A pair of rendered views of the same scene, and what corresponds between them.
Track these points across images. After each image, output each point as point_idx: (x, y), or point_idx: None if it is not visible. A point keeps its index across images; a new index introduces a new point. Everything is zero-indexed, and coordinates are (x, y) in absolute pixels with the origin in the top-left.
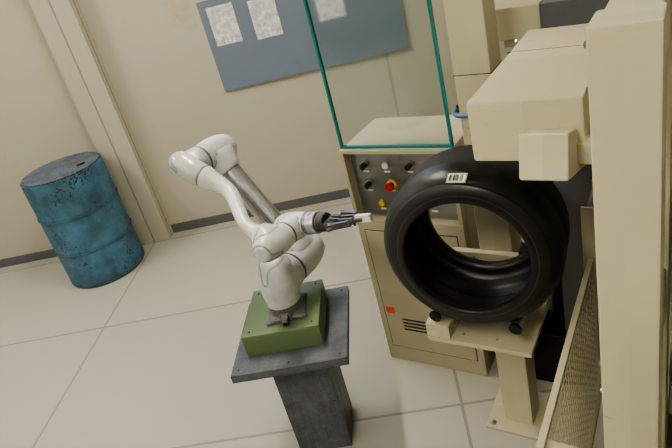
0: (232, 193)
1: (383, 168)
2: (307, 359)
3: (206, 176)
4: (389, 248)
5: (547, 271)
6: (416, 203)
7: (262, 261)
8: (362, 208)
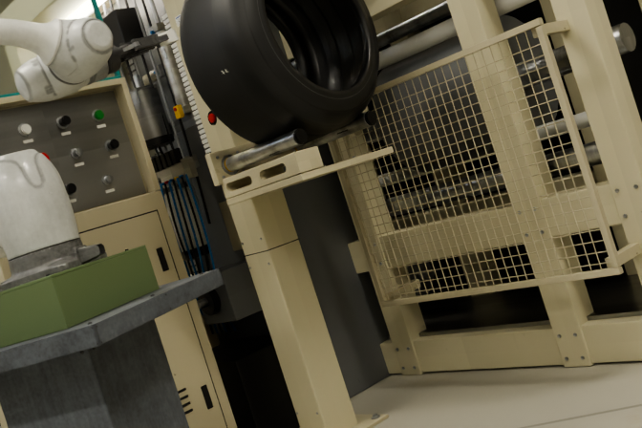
0: None
1: (24, 133)
2: (173, 287)
3: None
4: (250, 20)
5: (374, 29)
6: None
7: (102, 47)
8: None
